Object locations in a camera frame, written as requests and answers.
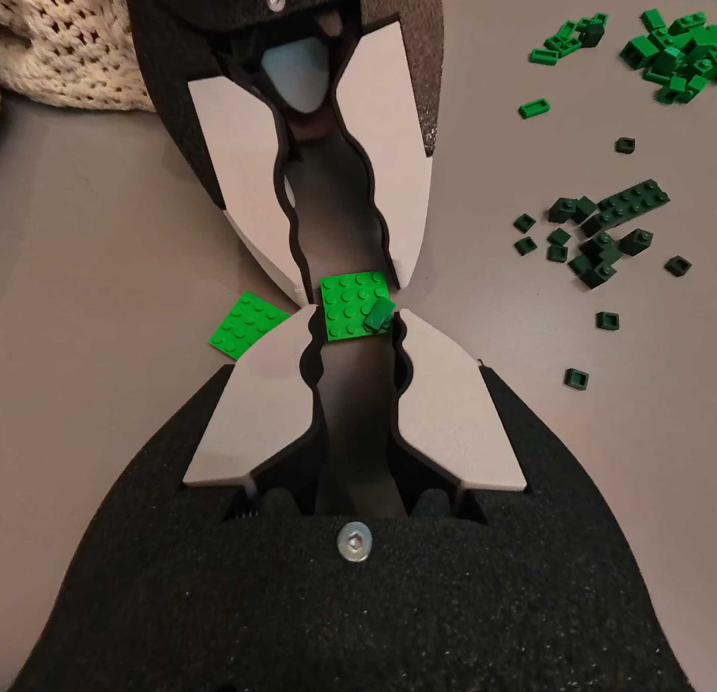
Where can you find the pile of dark green pieces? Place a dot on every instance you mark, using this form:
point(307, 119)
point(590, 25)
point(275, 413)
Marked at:
point(594, 255)

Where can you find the bright green square lego plate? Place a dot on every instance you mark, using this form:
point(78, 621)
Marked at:
point(246, 325)
point(344, 305)

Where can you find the pile of bright green pieces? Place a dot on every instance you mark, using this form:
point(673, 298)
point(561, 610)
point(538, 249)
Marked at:
point(672, 59)

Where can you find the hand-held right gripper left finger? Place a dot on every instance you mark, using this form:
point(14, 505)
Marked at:
point(257, 417)

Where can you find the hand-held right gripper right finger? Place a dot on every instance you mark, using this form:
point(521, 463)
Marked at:
point(459, 417)

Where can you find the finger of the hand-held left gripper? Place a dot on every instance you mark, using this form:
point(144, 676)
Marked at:
point(241, 160)
point(392, 121)

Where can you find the dark green long lego plate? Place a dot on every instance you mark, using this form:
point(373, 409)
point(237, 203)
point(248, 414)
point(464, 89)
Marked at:
point(633, 199)

